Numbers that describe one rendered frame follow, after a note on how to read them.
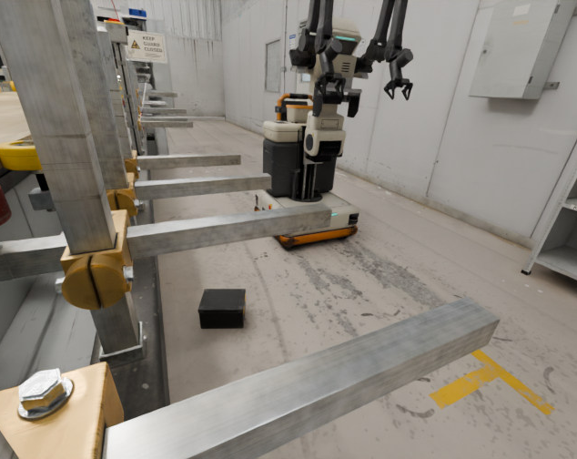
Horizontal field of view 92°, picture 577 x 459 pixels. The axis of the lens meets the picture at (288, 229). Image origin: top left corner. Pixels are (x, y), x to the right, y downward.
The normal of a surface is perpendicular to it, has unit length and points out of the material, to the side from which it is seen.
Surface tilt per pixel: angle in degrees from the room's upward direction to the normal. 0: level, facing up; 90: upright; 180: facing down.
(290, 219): 90
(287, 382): 0
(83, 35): 90
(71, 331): 0
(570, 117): 90
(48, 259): 90
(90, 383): 0
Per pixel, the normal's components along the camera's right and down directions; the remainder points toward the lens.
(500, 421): 0.05, -0.90
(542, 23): -0.91, 0.15
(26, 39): 0.42, 0.41
